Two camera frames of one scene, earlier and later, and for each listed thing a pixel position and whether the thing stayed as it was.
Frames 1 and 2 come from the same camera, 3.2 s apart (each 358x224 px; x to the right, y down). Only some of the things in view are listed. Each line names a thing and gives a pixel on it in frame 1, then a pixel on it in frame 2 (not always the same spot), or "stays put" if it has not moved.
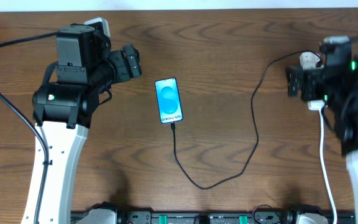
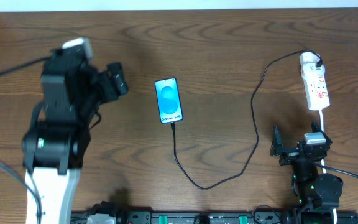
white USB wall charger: [308, 61] stays put
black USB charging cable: [173, 126] stays put
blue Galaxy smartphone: [169, 101] stays put
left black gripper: [130, 60] to [103, 84]
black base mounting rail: [196, 217] stays put
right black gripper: [295, 81] to [294, 152]
